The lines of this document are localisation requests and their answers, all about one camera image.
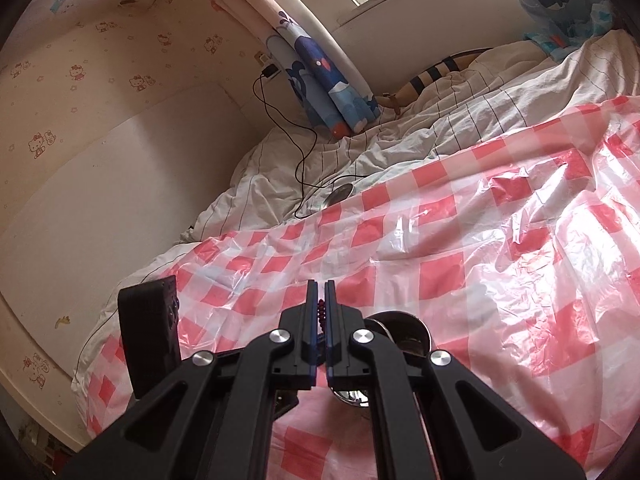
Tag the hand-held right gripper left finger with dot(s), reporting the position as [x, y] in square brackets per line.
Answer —
[313, 320]

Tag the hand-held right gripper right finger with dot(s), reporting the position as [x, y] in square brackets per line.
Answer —
[330, 320]

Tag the round metal tin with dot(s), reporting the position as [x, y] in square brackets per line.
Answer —
[406, 331]

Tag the red checked plastic sheet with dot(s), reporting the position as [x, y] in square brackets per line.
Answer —
[450, 260]

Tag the white striped duvet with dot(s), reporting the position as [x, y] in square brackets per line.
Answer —
[400, 125]

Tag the whale printed curtain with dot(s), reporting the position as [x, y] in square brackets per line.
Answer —
[550, 0]
[311, 75]

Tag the black charger plug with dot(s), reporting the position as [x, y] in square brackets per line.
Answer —
[270, 71]

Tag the tan black striped pillow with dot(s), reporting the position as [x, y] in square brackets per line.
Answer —
[425, 78]

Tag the white wall panel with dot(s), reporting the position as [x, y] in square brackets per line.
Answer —
[110, 200]

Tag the white wall socket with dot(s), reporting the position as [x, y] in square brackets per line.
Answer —
[263, 58]

